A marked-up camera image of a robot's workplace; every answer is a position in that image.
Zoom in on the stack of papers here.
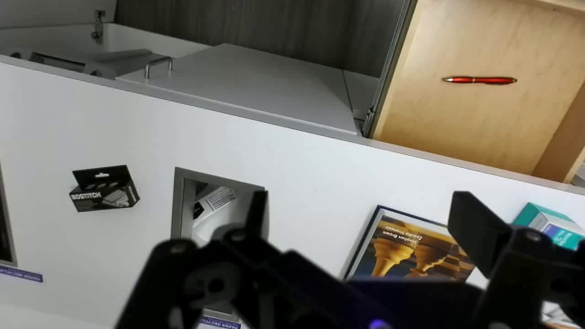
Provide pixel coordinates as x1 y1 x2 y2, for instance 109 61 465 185
540 300 585 329

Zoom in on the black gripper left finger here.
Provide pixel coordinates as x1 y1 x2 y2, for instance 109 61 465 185
116 191 392 329

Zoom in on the blue white label strip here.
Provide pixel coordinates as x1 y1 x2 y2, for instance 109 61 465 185
0 264 46 286
198 309 248 329

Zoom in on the white lower cabinet door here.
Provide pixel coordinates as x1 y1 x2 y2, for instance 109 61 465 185
116 42 363 138

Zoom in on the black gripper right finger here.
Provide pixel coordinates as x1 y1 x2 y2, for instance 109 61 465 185
449 191 585 329

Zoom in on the open wooden drawer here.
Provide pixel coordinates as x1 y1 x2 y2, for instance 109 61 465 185
365 0 585 187

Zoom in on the red pen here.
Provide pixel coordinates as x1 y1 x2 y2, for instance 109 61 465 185
441 74 520 88

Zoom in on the teal and white box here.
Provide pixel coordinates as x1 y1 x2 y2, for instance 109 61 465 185
511 201 585 253

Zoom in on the metal cabinet door handle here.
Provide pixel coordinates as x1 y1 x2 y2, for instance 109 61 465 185
143 55 176 81

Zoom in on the small black box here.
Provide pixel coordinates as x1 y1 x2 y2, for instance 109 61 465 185
68 163 143 214

